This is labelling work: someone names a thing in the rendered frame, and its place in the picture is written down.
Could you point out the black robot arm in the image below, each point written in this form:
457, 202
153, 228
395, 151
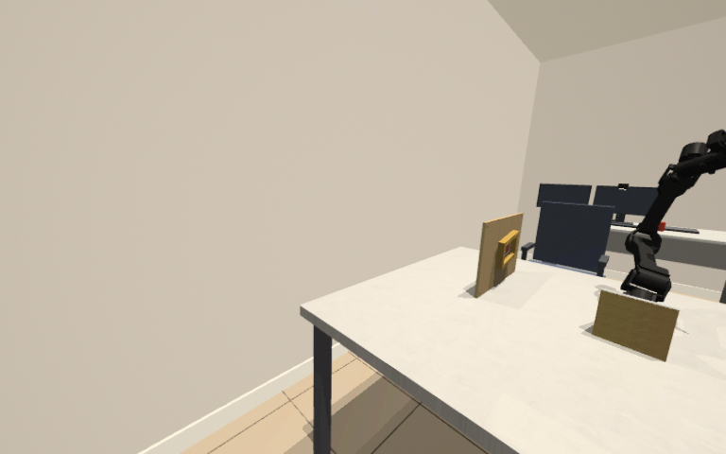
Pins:
646, 273

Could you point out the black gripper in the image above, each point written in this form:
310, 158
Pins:
710, 163

